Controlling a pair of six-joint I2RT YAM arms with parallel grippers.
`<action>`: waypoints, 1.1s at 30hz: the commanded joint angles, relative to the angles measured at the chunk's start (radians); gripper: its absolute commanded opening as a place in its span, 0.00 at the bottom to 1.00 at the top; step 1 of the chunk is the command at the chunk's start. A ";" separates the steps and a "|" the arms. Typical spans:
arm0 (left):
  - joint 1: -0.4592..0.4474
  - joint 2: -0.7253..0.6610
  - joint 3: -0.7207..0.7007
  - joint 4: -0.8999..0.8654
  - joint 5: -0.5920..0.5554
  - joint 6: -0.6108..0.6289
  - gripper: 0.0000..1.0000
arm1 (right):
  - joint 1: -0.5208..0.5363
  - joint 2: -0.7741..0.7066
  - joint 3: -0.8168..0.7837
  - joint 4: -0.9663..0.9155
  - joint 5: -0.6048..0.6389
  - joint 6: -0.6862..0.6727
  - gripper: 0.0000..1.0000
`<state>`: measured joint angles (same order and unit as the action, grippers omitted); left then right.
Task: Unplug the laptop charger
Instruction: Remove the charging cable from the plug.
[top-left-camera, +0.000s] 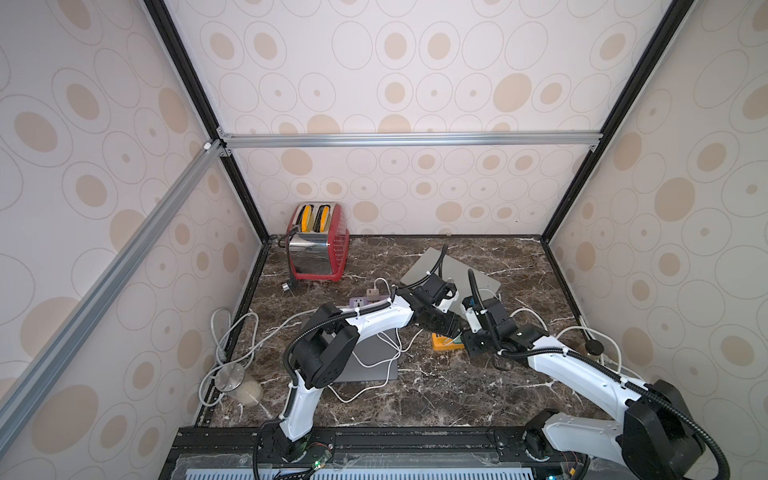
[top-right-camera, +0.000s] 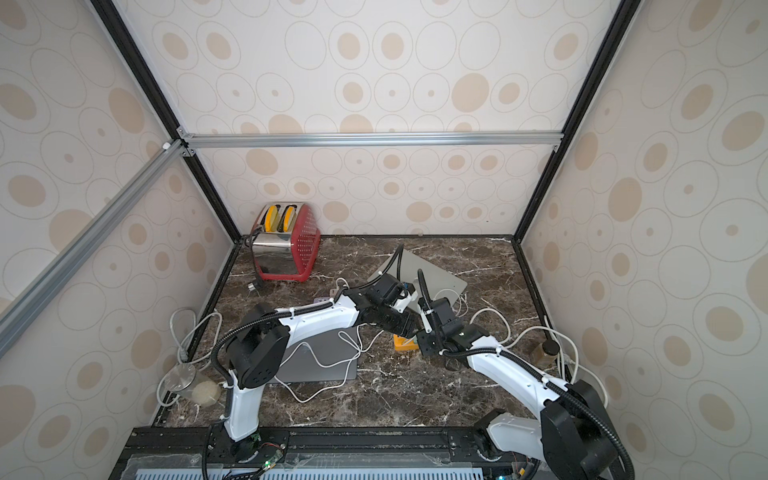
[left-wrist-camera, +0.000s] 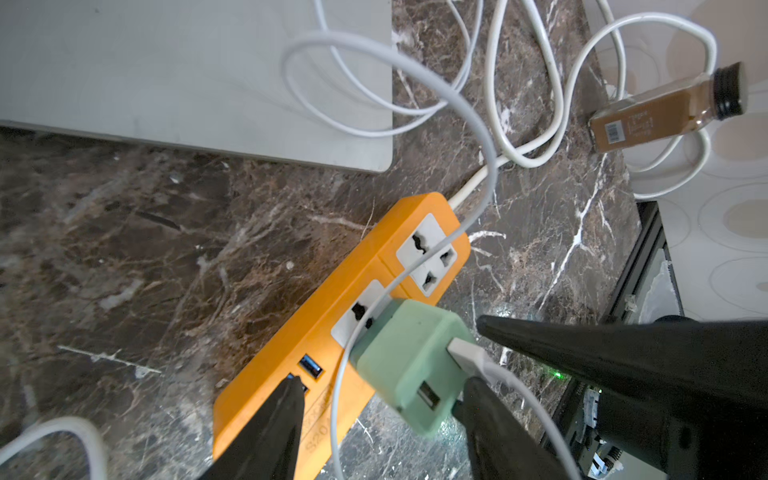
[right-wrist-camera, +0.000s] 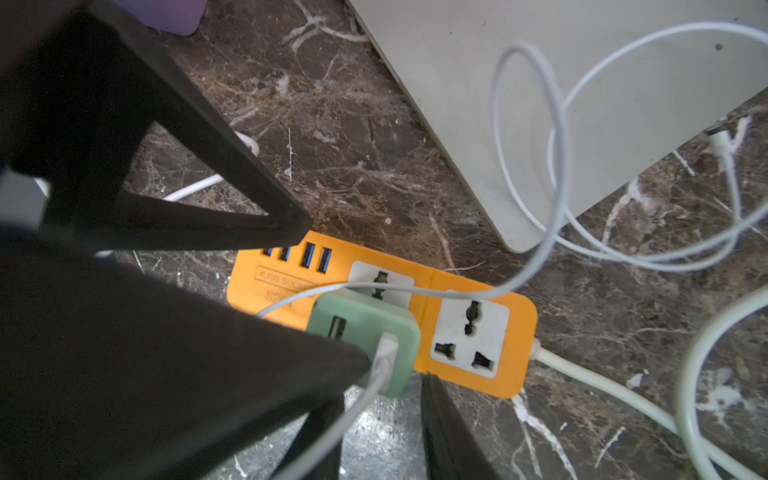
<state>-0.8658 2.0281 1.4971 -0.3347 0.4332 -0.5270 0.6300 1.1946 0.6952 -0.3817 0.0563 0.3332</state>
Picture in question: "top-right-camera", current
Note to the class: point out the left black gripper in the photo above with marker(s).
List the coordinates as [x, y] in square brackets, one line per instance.
[407, 325]

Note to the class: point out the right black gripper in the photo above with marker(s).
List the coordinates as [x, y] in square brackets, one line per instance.
[429, 341]

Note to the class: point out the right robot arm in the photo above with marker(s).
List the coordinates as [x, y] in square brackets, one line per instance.
[577, 439]

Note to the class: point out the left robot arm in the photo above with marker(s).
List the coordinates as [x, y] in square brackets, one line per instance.
[250, 356]

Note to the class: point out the silver apple laptop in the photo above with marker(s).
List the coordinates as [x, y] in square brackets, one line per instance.
[440, 282]

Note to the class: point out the dark grey laptop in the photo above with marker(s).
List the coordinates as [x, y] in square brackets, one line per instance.
[328, 357]

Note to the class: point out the orange power strip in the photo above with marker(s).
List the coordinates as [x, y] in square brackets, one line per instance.
[402, 344]

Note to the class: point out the red chrome toaster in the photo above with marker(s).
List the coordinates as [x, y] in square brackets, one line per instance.
[284, 242]

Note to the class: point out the silver aluminium crossbar back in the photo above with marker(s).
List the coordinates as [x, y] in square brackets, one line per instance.
[382, 139]

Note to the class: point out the silver aluminium crossbar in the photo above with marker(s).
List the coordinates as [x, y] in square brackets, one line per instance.
[25, 309]
[382, 139]

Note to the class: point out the silver aluminium crossbar left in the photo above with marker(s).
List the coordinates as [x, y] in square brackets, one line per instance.
[25, 309]

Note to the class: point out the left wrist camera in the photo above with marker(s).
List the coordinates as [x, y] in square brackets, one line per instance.
[407, 300]

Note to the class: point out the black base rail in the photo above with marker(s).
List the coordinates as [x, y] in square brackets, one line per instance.
[320, 453]

